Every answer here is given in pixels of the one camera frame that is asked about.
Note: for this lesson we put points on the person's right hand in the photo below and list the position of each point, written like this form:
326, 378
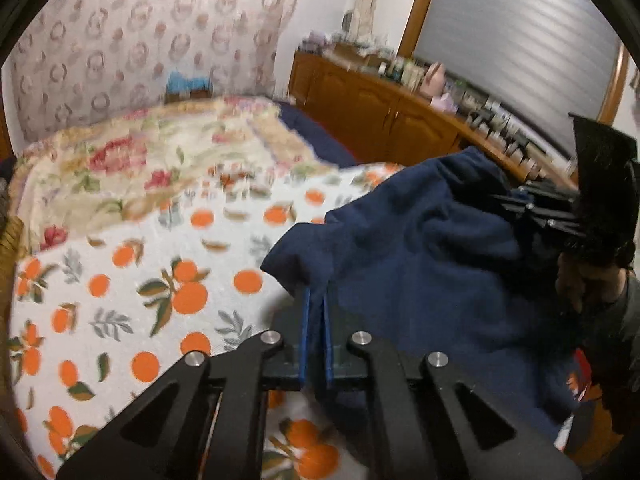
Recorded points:
575, 285

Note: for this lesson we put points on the wooden window frame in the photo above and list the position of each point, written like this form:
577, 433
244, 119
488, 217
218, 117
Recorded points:
420, 10

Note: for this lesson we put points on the red cloth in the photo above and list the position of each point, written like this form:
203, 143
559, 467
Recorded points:
582, 375

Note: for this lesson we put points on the grey window blind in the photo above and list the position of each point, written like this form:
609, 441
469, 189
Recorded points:
510, 35

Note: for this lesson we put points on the navy t-shirt with orange print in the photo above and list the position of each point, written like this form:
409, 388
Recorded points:
425, 270

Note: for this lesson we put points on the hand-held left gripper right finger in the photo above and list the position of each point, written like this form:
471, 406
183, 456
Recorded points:
327, 347

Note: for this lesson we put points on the pile of papers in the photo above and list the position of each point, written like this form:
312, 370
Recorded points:
345, 45

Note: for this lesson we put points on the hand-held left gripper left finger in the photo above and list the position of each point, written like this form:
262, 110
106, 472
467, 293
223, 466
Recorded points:
306, 340

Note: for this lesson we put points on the pink kettle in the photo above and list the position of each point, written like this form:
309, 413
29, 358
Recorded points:
435, 80

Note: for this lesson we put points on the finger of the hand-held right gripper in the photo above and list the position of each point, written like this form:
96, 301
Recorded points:
555, 194
540, 212

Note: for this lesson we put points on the white orange-fruit print blanket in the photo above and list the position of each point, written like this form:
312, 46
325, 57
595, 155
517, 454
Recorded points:
150, 310

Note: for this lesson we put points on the pink cloth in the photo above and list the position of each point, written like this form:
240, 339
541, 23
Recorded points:
445, 103

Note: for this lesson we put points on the navy bed sheet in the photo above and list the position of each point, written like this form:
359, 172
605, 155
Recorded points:
320, 140

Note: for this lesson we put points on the cream floral blanket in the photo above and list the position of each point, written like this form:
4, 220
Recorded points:
150, 160

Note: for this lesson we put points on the blue cloth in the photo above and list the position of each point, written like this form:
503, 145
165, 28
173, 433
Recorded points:
187, 81

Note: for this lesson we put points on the wooden cabinet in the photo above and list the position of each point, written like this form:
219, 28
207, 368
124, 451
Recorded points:
380, 120

